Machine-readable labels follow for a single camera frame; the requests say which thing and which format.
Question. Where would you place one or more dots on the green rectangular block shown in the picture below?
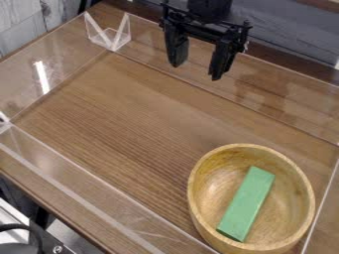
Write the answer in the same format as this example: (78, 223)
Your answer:
(243, 209)

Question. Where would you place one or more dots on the clear acrylic tray wall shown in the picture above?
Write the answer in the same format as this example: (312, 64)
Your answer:
(103, 130)

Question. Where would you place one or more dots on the brown wooden bowl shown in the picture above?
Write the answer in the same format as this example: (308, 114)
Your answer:
(285, 213)

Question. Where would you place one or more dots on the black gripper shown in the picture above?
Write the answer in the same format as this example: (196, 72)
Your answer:
(201, 19)

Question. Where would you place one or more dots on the clear acrylic corner bracket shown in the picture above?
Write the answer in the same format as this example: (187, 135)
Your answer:
(109, 38)

